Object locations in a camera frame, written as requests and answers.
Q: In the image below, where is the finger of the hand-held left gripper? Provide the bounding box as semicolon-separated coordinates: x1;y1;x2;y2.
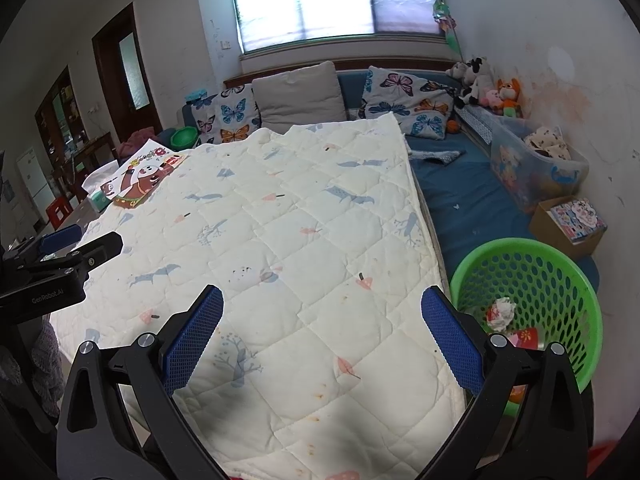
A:
27;232;123;283
0;225;82;267

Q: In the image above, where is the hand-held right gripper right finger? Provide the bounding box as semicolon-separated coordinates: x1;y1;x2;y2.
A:
417;285;588;480

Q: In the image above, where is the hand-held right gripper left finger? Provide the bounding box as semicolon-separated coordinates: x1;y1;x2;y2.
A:
56;285;226;480

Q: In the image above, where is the white paper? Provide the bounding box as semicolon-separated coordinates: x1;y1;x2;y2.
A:
486;297;519;331

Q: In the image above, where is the green plastic basket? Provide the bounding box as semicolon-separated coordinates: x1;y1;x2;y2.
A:
449;237;602;418

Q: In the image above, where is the person's left forearm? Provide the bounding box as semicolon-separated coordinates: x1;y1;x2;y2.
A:
0;320;62;421

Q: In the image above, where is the small red plastic stool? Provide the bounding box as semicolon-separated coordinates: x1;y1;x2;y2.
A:
46;197;74;226

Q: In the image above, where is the green tissue pack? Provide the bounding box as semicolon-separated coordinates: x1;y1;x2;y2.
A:
82;165;121;212

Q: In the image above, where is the white refrigerator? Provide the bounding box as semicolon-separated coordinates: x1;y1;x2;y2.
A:
16;147;51;211

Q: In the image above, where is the cartoon bear printed bag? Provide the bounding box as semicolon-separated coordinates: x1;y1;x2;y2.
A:
100;142;187;209

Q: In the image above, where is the maroon cloth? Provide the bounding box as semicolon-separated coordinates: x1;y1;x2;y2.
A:
117;129;156;159

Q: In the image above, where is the wooden cabinet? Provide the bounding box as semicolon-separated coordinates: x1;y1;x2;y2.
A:
35;65;89;161

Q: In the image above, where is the green plastic bowl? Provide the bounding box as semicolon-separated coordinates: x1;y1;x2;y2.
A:
170;126;200;150

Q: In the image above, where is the blue sofa bed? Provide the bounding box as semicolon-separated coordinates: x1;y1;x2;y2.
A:
180;57;601;286

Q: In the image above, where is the cardboard box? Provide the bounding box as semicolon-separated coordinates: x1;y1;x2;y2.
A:
530;196;608;260

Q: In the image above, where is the white quilted blanket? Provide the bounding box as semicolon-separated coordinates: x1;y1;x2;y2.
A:
50;112;473;480

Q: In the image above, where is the brown wooden door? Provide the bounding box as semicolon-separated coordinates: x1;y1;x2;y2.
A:
92;2;164;146

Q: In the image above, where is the colourful picture book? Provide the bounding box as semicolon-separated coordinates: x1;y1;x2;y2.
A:
547;199;607;241

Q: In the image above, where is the clear storage bin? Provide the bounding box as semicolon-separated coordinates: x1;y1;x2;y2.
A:
490;120;590;214

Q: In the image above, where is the butterfly print pillow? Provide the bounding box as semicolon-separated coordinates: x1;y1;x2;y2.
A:
362;66;460;117
400;105;452;141
192;82;263;148

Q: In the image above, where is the grey cloth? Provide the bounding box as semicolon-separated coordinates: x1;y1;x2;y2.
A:
415;149;464;166

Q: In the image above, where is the patterned folded mat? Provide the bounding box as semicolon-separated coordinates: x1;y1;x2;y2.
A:
457;107;501;146

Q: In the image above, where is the grey pillow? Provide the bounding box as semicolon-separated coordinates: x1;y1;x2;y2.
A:
251;61;347;135

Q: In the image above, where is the orange fox plush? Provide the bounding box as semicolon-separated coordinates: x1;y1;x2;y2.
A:
495;77;524;119

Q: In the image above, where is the black white cow plush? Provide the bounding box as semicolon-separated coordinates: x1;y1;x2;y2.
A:
457;56;496;106

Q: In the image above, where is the colourful pinwheel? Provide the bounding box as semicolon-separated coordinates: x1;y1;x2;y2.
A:
431;0;464;54

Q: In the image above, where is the window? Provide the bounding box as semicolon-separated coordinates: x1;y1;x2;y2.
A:
227;0;443;56

